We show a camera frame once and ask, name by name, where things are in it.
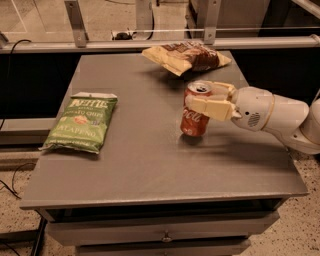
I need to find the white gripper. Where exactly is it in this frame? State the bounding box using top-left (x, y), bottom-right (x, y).
top-left (185, 81), bottom-right (274, 131)

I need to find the red coke can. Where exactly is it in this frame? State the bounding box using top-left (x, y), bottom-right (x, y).
top-left (180, 80), bottom-right (212, 137)

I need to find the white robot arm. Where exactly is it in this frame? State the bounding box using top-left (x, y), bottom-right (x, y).
top-left (184, 80), bottom-right (320, 155)

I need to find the yellow brown chips bag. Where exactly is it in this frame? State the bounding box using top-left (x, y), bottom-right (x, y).
top-left (142, 41), bottom-right (231, 76)

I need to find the white power strip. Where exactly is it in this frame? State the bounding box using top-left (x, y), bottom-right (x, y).
top-left (111, 30), bottom-right (153, 41)

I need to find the grey cabinet top drawer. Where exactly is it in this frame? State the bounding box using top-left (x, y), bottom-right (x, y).
top-left (46, 211), bottom-right (279, 246)

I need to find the grey cabinet drawer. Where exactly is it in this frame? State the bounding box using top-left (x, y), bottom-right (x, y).
top-left (46, 211), bottom-right (279, 246)
top-left (76, 239), bottom-right (250, 256)

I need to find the green jalapeno chips bag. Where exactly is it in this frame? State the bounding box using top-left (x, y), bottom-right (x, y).
top-left (41, 92), bottom-right (118, 154)

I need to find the grey cabinet lower drawer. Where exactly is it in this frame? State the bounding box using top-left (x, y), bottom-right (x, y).
top-left (76, 239), bottom-right (250, 256)

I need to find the metal drawer knob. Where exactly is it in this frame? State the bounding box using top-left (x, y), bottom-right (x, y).
top-left (161, 233), bottom-right (173, 243)

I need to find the grey metal railing frame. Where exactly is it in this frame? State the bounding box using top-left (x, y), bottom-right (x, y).
top-left (0, 0), bottom-right (320, 53)

